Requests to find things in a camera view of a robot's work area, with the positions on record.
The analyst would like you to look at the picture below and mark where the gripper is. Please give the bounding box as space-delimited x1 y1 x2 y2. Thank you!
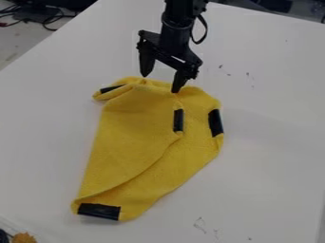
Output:
135 15 205 94

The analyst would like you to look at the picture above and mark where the yellow cloth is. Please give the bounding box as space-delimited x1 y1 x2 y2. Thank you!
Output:
69 75 226 222

